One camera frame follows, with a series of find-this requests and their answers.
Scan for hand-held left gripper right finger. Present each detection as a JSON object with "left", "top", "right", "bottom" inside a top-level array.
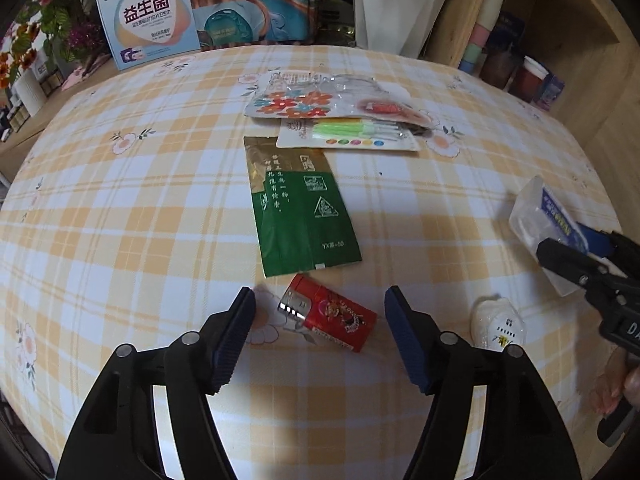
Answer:
[{"left": 384, "top": 286, "right": 583, "bottom": 480}]

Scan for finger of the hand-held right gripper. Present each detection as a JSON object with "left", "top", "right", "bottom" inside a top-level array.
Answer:
[
  {"left": 575, "top": 225, "right": 640, "bottom": 281},
  {"left": 537, "top": 237, "right": 626, "bottom": 293}
]

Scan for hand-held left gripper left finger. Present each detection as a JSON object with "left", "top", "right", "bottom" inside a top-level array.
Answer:
[{"left": 55, "top": 286, "right": 257, "bottom": 480}]

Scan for clear plastic box blue label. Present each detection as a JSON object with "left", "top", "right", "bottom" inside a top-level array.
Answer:
[{"left": 508, "top": 175, "right": 591, "bottom": 297}]

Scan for person's right hand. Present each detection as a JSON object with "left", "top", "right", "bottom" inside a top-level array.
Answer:
[{"left": 595, "top": 347, "right": 640, "bottom": 418}]

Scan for white round object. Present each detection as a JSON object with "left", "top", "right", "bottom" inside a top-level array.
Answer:
[{"left": 471, "top": 294, "right": 526, "bottom": 352}]

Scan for plaid floral tablecloth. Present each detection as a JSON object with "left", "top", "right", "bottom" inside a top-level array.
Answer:
[{"left": 0, "top": 42, "right": 640, "bottom": 480}]

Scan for green and gold tea packet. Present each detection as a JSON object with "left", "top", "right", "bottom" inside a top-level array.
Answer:
[{"left": 243, "top": 135, "right": 363, "bottom": 279}]

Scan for small blue and purple box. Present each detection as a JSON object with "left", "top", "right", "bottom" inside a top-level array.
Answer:
[{"left": 536, "top": 72, "right": 566, "bottom": 113}]

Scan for red cup with white rim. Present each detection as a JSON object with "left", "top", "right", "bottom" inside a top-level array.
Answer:
[{"left": 509, "top": 55, "right": 548, "bottom": 106}]

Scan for dark brown cup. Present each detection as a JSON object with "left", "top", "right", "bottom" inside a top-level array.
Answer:
[{"left": 481, "top": 45, "right": 518, "bottom": 92}]

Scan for white packet with green picks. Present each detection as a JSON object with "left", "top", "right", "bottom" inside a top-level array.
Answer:
[{"left": 276, "top": 117, "right": 422, "bottom": 153}]

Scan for dark blue printed box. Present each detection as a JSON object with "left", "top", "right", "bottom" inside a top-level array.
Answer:
[{"left": 492, "top": 10, "right": 526, "bottom": 56}]

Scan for stack of pastel cups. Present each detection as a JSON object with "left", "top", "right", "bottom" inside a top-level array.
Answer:
[{"left": 457, "top": 0, "right": 508, "bottom": 77}]

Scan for silver packet with red print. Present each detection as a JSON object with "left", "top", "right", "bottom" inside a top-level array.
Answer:
[{"left": 345, "top": 91, "right": 437, "bottom": 136}]

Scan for wooden shelf unit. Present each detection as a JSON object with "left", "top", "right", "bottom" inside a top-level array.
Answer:
[{"left": 422, "top": 0, "right": 636, "bottom": 111}]

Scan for floral printed packet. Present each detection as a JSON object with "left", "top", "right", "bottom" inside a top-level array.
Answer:
[{"left": 244, "top": 71, "right": 351, "bottom": 121}]

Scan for clear crumpled plastic wrapper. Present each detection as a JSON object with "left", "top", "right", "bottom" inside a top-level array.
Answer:
[{"left": 300, "top": 72, "right": 381, "bottom": 98}]

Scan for white angular vase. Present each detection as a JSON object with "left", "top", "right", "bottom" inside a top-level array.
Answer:
[{"left": 350, "top": 0, "right": 453, "bottom": 60}]

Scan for pink cloth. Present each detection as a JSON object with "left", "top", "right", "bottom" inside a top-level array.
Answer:
[{"left": 60, "top": 55, "right": 113, "bottom": 92}]

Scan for white cylinder container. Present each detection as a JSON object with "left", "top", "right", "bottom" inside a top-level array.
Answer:
[{"left": 10, "top": 72, "right": 46, "bottom": 116}]

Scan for pack of copper packets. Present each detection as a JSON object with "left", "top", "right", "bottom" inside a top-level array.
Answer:
[{"left": 189, "top": 0, "right": 321, "bottom": 51}]

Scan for white and blue carton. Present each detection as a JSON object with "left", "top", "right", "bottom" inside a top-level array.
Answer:
[{"left": 95, "top": 0, "right": 202, "bottom": 72}]

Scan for purple artificial flowers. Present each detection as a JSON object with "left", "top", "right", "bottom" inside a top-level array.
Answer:
[{"left": 62, "top": 22, "right": 106, "bottom": 63}]

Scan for orange artificial flowers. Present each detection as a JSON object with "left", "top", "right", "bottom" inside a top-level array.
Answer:
[{"left": 0, "top": 35, "right": 36, "bottom": 91}]

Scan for pink artificial blossom arrangement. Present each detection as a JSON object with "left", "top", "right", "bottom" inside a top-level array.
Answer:
[{"left": 0, "top": 0, "right": 116, "bottom": 61}]

